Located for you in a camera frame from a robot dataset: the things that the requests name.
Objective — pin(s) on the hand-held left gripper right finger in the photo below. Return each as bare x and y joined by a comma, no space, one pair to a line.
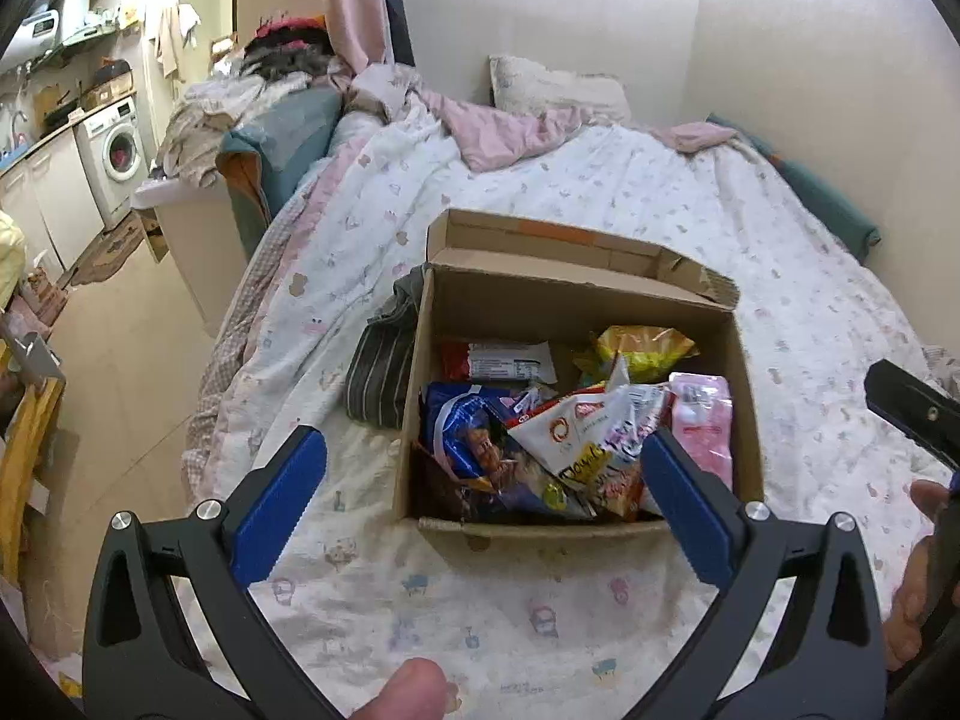
686,510

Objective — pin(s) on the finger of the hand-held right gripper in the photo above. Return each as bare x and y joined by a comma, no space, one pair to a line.
930,412

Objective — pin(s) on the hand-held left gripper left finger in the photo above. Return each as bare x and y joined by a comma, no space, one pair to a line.
281,502

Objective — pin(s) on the pink snack packet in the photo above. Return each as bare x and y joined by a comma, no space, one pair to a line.
701,420

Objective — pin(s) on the dark brown snack packet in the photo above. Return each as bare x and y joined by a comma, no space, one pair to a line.
435,487

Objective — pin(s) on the yellow snack packet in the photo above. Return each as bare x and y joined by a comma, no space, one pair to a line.
645,349

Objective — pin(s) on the blue snack packet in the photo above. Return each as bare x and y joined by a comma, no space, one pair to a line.
465,420

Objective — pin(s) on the red and white snack packet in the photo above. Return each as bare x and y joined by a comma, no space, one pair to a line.
502,361

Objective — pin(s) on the brown cardboard box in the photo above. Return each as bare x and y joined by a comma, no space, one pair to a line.
570,300

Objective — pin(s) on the person's right hand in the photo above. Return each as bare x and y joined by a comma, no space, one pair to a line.
911,592

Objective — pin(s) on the person's left hand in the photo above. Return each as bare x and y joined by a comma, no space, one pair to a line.
405,694

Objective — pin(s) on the plaid cloth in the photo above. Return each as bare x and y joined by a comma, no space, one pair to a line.
941,367

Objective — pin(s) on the dark striped cloth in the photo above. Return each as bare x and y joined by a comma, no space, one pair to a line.
382,367

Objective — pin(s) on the teal cushion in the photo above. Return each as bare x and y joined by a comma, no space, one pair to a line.
810,187

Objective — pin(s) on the white bin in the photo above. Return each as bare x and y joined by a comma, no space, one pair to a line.
195,247

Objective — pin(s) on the brown floor mat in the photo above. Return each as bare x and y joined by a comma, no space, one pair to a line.
109,251

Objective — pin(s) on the white printed blanket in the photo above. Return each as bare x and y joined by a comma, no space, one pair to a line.
600,187

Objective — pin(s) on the pale yellow garment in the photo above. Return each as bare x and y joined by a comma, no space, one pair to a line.
9,255

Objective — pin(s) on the white base cabinets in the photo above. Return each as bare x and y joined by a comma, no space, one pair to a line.
52,202

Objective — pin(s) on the beige clothes heap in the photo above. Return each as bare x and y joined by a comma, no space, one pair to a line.
202,127

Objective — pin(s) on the white washing machine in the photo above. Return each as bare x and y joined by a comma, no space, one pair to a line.
112,157

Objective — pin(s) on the pink quilt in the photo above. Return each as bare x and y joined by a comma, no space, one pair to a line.
487,127

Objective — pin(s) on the white pillow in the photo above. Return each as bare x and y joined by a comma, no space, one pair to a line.
555,86

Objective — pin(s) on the brown cardboard carton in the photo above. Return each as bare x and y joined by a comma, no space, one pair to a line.
112,82

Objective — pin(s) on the dark clothes pile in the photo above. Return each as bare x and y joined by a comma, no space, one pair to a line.
289,45

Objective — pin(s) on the hanging white towel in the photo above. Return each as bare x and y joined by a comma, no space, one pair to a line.
176,37

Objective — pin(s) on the pink curtain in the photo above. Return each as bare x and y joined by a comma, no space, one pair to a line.
352,0

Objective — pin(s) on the white water heater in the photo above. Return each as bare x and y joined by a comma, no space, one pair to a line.
56,19

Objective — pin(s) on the yellow wooden frame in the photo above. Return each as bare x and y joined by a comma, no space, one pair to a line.
26,457

